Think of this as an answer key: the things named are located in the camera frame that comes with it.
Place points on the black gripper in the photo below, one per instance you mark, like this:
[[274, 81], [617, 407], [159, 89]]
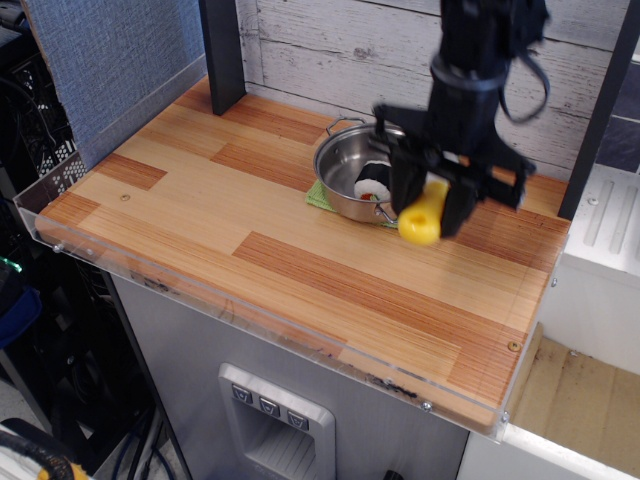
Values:
[[455, 137]]

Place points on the yellow handled toy knife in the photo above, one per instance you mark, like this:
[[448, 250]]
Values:
[[420, 223]]

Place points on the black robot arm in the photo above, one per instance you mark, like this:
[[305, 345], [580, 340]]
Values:
[[485, 36]]

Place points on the toy sushi roll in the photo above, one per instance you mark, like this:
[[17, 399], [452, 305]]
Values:
[[373, 182]]

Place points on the stainless steel pot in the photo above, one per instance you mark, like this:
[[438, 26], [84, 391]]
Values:
[[338, 163]]

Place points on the green cloth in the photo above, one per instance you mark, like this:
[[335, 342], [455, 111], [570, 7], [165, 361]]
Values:
[[320, 197]]

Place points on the clear acrylic table guard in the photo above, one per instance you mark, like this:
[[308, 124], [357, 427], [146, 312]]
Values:
[[445, 325]]

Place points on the white toy sink unit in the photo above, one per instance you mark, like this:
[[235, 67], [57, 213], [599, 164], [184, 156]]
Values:
[[576, 414]]

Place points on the silver toy fridge cabinet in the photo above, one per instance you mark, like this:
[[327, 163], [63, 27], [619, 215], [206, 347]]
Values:
[[242, 407]]

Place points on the blue fabric panel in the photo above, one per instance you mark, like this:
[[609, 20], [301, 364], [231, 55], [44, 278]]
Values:
[[117, 64]]

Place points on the black plastic crate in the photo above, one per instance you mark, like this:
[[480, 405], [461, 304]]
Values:
[[40, 122]]

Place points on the dark right post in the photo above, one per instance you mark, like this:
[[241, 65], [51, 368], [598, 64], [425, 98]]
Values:
[[611, 86]]

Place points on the dark post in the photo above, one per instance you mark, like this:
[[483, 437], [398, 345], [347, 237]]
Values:
[[611, 86], [223, 53]]

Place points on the dark left post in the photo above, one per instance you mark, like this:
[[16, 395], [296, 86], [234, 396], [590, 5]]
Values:
[[223, 53]]

